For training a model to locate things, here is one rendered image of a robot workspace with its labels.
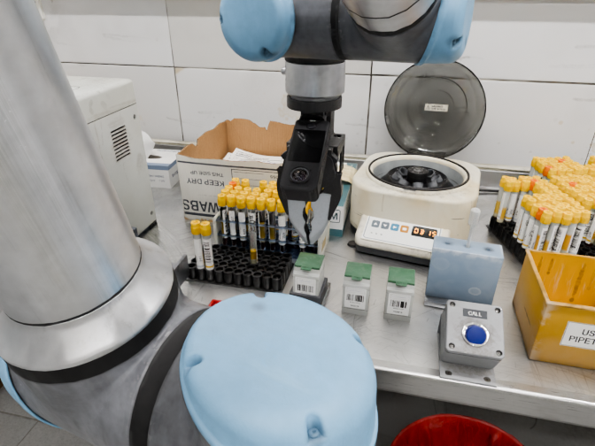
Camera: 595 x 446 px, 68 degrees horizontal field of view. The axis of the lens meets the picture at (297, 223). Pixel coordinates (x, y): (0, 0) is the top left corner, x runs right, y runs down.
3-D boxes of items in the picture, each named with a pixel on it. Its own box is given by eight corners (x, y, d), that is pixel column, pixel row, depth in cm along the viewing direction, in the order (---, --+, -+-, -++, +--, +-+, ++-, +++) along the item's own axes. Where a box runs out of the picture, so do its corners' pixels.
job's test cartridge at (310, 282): (292, 303, 69) (292, 269, 66) (300, 285, 73) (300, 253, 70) (317, 307, 68) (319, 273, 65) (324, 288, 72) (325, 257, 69)
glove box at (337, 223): (292, 231, 92) (291, 188, 87) (314, 186, 112) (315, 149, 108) (351, 238, 89) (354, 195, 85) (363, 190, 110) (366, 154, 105)
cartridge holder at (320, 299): (284, 318, 68) (283, 299, 66) (299, 284, 76) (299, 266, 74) (318, 324, 67) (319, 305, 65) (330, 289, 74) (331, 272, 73)
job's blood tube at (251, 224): (250, 273, 78) (246, 223, 73) (251, 269, 79) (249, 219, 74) (257, 274, 77) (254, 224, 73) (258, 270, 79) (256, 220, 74)
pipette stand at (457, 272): (423, 305, 71) (432, 252, 66) (426, 280, 76) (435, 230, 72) (490, 319, 68) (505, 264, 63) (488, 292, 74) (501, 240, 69)
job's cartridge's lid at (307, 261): (292, 270, 66) (292, 267, 66) (300, 254, 70) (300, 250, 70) (318, 274, 65) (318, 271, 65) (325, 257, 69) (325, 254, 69)
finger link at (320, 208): (336, 231, 69) (338, 176, 64) (328, 250, 64) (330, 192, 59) (316, 228, 69) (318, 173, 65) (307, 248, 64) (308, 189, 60)
